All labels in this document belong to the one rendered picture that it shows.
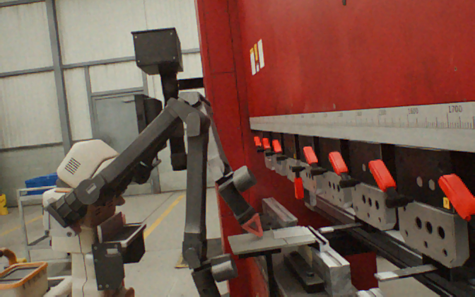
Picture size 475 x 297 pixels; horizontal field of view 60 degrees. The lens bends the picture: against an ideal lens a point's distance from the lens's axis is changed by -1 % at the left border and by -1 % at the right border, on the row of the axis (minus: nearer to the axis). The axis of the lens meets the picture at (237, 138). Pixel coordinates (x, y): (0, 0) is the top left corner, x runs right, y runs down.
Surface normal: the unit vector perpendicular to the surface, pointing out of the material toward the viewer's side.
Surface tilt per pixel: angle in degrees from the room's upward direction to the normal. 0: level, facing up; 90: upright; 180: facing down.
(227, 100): 90
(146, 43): 90
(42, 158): 90
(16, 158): 90
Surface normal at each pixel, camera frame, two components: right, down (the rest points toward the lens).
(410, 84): -0.99, 0.11
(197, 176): -0.13, -0.08
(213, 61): 0.12, 0.04
